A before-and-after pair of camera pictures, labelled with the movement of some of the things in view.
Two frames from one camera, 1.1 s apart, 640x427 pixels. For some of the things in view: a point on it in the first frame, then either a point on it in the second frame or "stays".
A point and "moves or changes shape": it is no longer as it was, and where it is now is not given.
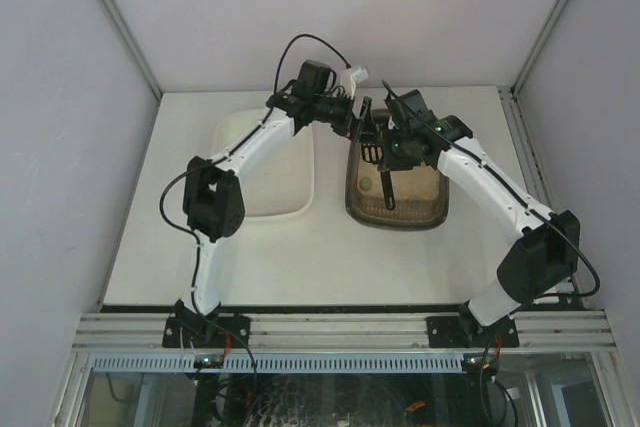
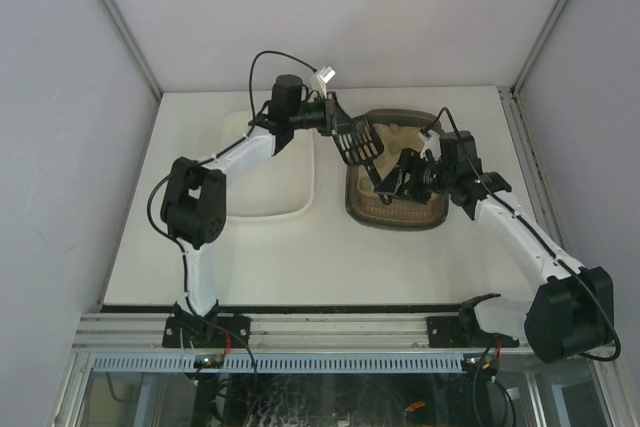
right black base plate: x=464 y=332 stays
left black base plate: x=200 y=329 stays
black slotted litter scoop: x=373 y=153 moves or changes shape
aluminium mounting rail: x=537 y=332 stays
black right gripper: x=383 y=148 -> x=409 y=173
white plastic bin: x=283 y=183 stays
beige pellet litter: x=416 y=192 stays
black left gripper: x=353 y=119 -> x=328 y=115
